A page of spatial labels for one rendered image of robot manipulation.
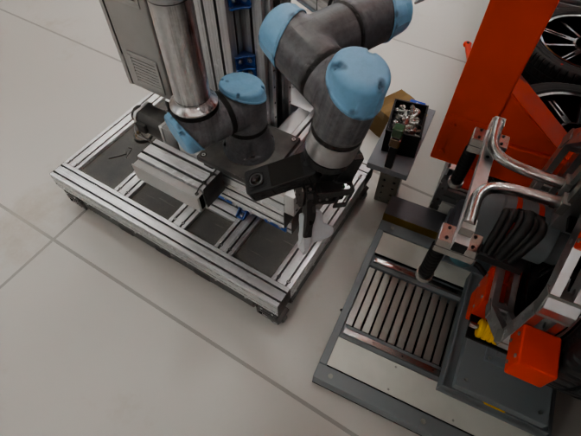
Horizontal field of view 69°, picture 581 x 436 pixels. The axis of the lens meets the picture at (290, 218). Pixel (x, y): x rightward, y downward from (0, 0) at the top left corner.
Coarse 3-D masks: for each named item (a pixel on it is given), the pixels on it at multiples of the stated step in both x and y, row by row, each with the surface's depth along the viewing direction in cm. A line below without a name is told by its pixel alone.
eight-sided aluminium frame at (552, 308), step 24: (576, 144) 103; (552, 168) 115; (576, 168) 112; (552, 192) 121; (576, 240) 78; (576, 264) 78; (552, 288) 80; (576, 288) 80; (504, 312) 116; (528, 312) 87; (552, 312) 81; (576, 312) 79; (504, 336) 96
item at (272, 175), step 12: (300, 156) 64; (264, 168) 65; (276, 168) 65; (288, 168) 64; (300, 168) 63; (252, 180) 64; (264, 180) 64; (276, 180) 64; (288, 180) 63; (300, 180) 63; (312, 180) 63; (252, 192) 64; (264, 192) 64; (276, 192) 65
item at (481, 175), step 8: (488, 128) 108; (480, 152) 105; (488, 152) 102; (480, 160) 100; (488, 160) 100; (480, 168) 99; (488, 168) 99; (472, 176) 101; (480, 176) 97; (472, 184) 96; (480, 184) 96; (472, 192) 95; (464, 208) 92; (456, 232) 89; (456, 240) 88; (464, 240) 88; (456, 248) 88; (464, 248) 87
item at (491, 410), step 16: (464, 288) 176; (464, 304) 167; (464, 320) 165; (448, 352) 158; (448, 368) 154; (448, 384) 151; (464, 400) 150; (496, 416) 149; (512, 416) 143; (528, 432) 146; (544, 432) 141
